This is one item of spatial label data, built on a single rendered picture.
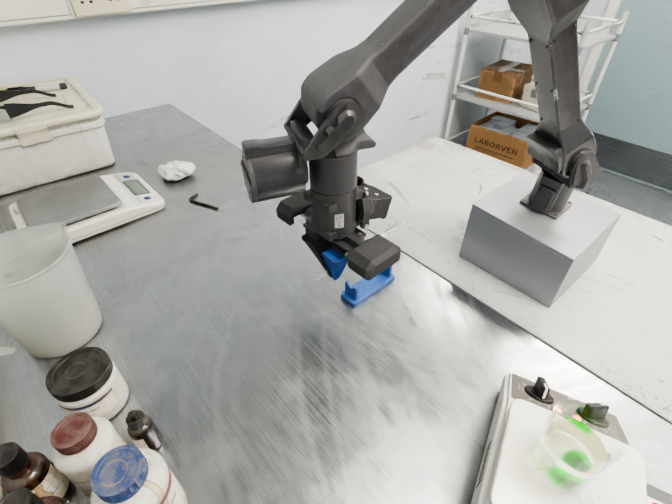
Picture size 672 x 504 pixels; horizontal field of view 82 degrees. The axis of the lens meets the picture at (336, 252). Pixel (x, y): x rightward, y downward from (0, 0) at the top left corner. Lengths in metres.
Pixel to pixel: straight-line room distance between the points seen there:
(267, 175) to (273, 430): 0.30
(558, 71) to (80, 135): 0.98
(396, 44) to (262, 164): 0.17
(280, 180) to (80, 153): 0.79
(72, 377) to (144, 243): 0.35
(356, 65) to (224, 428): 0.44
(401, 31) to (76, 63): 1.20
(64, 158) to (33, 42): 0.42
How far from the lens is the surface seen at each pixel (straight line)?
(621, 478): 0.48
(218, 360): 0.59
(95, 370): 0.55
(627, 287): 0.83
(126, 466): 0.42
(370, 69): 0.41
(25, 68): 1.48
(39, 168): 1.15
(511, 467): 0.44
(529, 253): 0.68
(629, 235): 0.97
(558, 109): 0.60
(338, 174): 0.44
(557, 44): 0.55
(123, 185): 1.00
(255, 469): 0.51
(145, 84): 1.55
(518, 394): 0.52
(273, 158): 0.42
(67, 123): 1.11
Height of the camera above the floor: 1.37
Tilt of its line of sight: 40 degrees down
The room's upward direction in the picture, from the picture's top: straight up
